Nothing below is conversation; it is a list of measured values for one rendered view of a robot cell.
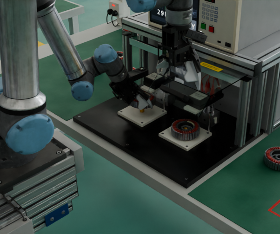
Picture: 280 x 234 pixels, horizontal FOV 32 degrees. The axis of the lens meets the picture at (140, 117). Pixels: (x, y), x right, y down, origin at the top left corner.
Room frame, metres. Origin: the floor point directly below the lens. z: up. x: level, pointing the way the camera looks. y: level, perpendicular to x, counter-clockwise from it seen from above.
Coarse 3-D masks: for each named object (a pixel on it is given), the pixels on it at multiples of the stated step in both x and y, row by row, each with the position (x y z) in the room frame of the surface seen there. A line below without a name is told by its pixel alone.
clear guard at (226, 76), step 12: (204, 60) 1.65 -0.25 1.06; (168, 72) 1.56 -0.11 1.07; (180, 72) 1.55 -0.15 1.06; (204, 72) 1.55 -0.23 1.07; (216, 72) 1.55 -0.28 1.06; (228, 72) 1.54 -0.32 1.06; (240, 72) 1.54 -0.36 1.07; (156, 84) 1.52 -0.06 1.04; (168, 84) 1.49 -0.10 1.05; (180, 84) 1.47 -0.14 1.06; (192, 84) 1.46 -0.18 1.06; (204, 84) 1.46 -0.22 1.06; (216, 84) 1.45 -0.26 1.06; (228, 84) 1.45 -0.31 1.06; (156, 96) 1.48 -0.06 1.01; (168, 96) 1.46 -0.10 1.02; (192, 96) 1.41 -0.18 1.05; (204, 96) 1.39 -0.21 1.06; (180, 108) 1.40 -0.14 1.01; (192, 108) 1.38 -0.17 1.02
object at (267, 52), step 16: (128, 16) 2.01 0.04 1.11; (144, 16) 2.00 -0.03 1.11; (144, 32) 1.88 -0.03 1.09; (160, 32) 1.82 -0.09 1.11; (208, 48) 1.65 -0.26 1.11; (256, 48) 1.63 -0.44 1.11; (272, 48) 1.63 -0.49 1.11; (224, 64) 1.59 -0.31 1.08; (240, 64) 1.54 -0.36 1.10; (256, 64) 1.50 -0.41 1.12; (272, 64) 1.57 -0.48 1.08
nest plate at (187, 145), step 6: (162, 132) 1.59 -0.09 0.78; (168, 132) 1.59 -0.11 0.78; (204, 132) 1.58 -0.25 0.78; (210, 132) 1.58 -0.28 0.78; (168, 138) 1.55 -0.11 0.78; (174, 138) 1.55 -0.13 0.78; (198, 138) 1.54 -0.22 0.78; (204, 138) 1.55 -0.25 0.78; (174, 144) 1.52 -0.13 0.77; (180, 144) 1.51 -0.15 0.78; (186, 144) 1.50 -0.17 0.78; (192, 144) 1.50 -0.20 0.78; (186, 150) 1.48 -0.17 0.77
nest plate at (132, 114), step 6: (126, 108) 1.79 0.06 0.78; (132, 108) 1.79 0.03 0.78; (150, 108) 1.78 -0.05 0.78; (156, 108) 1.78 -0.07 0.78; (120, 114) 1.75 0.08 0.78; (126, 114) 1.74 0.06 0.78; (132, 114) 1.74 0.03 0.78; (138, 114) 1.73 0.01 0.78; (144, 114) 1.73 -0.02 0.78; (150, 114) 1.73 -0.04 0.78; (156, 114) 1.73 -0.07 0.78; (162, 114) 1.74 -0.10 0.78; (132, 120) 1.69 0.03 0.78; (138, 120) 1.69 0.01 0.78; (144, 120) 1.69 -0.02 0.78; (150, 120) 1.69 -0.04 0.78
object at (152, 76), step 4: (148, 76) 1.81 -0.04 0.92; (152, 76) 1.81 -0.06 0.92; (144, 80) 1.81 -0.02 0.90; (148, 80) 1.79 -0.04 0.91; (152, 80) 1.78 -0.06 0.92; (144, 84) 1.81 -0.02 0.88; (148, 84) 1.79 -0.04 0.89; (140, 88) 1.79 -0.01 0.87; (144, 88) 1.78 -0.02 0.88; (148, 88) 1.78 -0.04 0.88
